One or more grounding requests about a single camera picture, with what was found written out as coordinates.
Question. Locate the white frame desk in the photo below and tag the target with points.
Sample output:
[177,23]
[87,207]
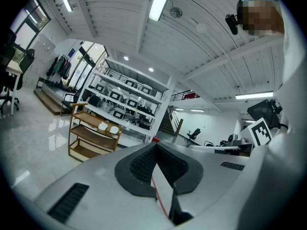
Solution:
[15,68]

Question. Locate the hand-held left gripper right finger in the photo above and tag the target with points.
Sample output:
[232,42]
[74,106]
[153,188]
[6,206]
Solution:
[211,176]

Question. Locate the white metal storage rack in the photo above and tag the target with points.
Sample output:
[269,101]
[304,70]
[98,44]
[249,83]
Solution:
[134,97]

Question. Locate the person's white t-shirt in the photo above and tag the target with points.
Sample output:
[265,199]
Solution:
[292,104]

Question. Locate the wooden shelf cart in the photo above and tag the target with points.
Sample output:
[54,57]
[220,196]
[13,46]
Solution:
[96,138]

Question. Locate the wooden floor platform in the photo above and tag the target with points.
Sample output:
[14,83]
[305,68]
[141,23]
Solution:
[48,97]

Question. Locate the red cabinet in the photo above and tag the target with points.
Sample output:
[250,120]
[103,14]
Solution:
[156,140]

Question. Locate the clothes rack with garments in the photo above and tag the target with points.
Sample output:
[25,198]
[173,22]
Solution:
[60,67]

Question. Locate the black tablet monitor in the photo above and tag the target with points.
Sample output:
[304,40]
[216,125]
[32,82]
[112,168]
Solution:
[262,114]

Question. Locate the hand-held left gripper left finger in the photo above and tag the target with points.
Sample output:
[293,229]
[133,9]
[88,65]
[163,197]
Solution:
[100,188]

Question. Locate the person's head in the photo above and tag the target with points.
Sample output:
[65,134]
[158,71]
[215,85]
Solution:
[261,18]

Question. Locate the row of white screen devices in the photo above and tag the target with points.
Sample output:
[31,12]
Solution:
[124,97]

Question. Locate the staircase with railing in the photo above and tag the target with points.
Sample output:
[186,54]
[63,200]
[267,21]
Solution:
[171,121]

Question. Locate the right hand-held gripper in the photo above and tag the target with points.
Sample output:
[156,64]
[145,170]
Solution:
[260,132]

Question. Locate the black head camera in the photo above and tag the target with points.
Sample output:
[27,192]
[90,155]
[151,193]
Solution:
[232,24]

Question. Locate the white locker cabinet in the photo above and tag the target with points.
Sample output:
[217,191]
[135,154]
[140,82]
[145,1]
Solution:
[40,59]

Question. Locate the black office chair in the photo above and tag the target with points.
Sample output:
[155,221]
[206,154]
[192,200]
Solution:
[7,63]
[26,63]
[194,133]
[70,98]

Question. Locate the large window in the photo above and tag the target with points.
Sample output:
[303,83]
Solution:
[31,23]

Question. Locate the ceiling fan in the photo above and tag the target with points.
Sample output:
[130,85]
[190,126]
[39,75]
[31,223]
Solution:
[176,12]

